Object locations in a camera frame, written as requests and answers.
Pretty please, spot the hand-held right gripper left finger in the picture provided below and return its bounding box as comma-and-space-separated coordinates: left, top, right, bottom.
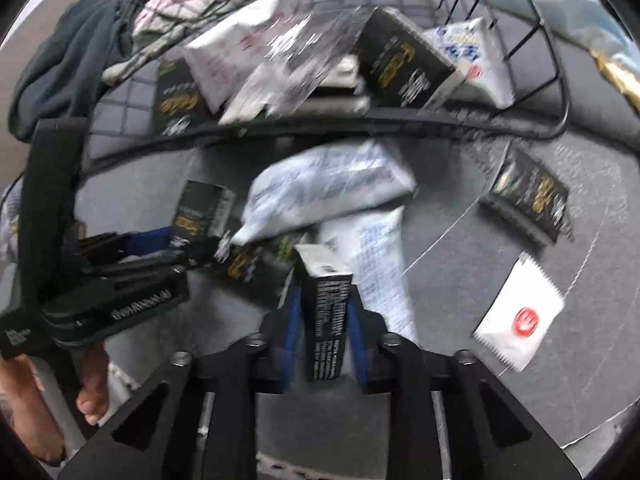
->
57, 287, 303, 480

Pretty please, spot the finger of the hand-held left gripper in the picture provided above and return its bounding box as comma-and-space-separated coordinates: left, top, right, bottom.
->
77, 229, 176, 258
87, 240, 236, 273

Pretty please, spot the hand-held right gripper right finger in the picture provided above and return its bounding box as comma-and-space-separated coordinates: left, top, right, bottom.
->
348, 285, 586, 480

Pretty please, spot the black pocket tissue packet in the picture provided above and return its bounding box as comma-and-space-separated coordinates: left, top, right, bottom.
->
292, 244, 355, 383

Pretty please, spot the black wire basket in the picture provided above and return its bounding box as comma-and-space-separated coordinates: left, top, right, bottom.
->
85, 0, 573, 171

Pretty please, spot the white soft tissue pack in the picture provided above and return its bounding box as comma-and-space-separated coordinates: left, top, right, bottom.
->
231, 139, 418, 246
422, 16, 516, 110
182, 0, 303, 113
317, 205, 418, 341

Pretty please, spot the pile of black packets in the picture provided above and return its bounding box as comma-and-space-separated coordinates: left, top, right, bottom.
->
150, 6, 572, 306

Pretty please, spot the grey cloth-covered desktop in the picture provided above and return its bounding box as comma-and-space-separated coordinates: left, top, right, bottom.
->
70, 120, 640, 480

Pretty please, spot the person's left hand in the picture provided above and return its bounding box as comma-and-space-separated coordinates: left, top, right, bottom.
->
0, 347, 112, 463

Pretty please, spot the small white sachet red logo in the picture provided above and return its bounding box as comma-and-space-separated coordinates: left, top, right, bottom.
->
471, 254, 567, 373

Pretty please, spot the grey garment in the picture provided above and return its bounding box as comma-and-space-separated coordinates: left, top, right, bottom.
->
100, 0, 241, 86

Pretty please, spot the dark teal fleece blanket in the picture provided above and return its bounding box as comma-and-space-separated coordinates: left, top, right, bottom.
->
7, 0, 161, 143

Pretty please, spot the clear plastic wrapper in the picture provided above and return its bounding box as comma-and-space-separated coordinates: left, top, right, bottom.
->
220, 7, 376, 126

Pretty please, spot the blue and yellow satin blanket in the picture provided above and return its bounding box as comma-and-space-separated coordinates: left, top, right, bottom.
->
472, 0, 640, 116

